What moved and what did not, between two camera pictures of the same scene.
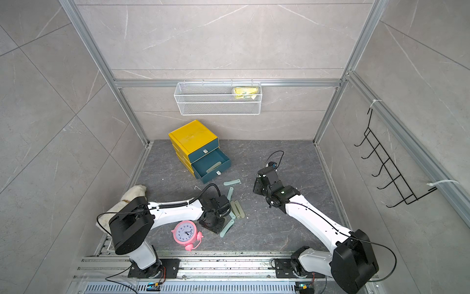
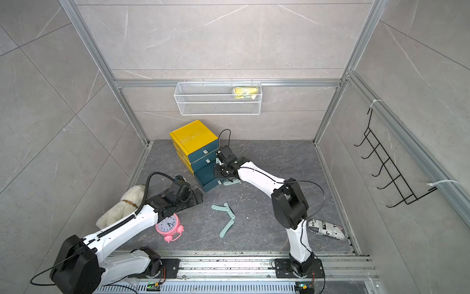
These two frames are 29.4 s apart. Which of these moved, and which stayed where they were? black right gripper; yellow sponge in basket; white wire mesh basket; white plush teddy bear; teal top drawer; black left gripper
Moved: black right gripper; black left gripper
Stayed: white wire mesh basket; white plush teddy bear; yellow sponge in basket; teal top drawer
